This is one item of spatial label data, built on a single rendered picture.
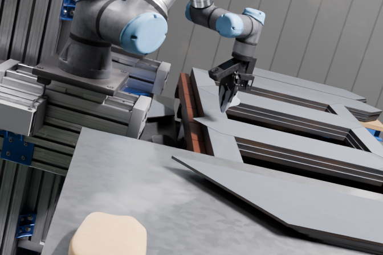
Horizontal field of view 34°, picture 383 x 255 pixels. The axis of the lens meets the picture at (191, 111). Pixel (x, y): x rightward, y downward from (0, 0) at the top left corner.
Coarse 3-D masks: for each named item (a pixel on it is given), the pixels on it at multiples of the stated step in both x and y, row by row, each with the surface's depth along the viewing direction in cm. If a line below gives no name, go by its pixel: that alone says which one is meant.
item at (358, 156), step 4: (344, 148) 228; (348, 148) 229; (352, 148) 230; (348, 152) 224; (352, 152) 226; (356, 152) 227; (360, 152) 228; (352, 156) 221; (356, 156) 222; (360, 156) 223; (364, 156) 225; (356, 160) 218; (360, 160) 219; (364, 160) 220; (368, 160) 221; (360, 164) 214; (364, 164) 215; (368, 164) 216; (372, 164) 217; (376, 168) 214
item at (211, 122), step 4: (212, 116) 222; (204, 120) 215; (208, 120) 216; (212, 120) 217; (216, 120) 219; (204, 124) 211; (208, 124) 212; (212, 124) 213; (216, 124) 214; (212, 128) 209; (216, 128) 210; (220, 132) 207
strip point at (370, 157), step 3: (366, 153) 229; (366, 156) 225; (369, 156) 226; (372, 156) 227; (369, 159) 222; (372, 159) 223; (375, 159) 224; (378, 159) 225; (381, 159) 226; (372, 162) 220; (375, 162) 221; (378, 162) 222; (381, 162) 223; (375, 165) 218; (378, 165) 219; (381, 165) 220; (378, 168) 215
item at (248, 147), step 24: (192, 72) 284; (264, 96) 285; (288, 96) 286; (264, 120) 252; (288, 120) 253; (312, 120) 255; (240, 144) 207; (264, 144) 209; (360, 144) 244; (312, 168) 211; (336, 168) 212; (360, 168) 214
